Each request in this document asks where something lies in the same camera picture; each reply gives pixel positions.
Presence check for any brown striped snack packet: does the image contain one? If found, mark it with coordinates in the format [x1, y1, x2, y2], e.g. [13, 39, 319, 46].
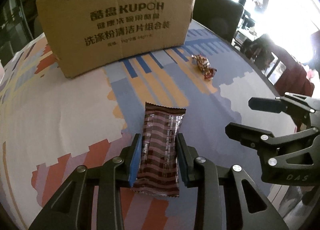
[130, 102, 187, 198]

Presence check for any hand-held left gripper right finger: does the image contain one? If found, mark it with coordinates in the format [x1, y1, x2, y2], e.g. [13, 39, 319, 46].
[176, 133, 288, 230]

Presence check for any brown cardboard box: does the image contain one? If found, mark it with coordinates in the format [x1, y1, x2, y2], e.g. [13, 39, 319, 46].
[36, 0, 200, 79]

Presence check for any black chair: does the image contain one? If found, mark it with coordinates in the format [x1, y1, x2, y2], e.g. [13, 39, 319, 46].
[191, 0, 244, 44]

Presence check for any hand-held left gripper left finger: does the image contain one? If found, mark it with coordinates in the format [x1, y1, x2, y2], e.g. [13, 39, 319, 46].
[29, 133, 142, 230]

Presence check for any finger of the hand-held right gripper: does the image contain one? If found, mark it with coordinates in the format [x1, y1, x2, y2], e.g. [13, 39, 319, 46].
[225, 123, 320, 168]
[249, 93, 320, 134]

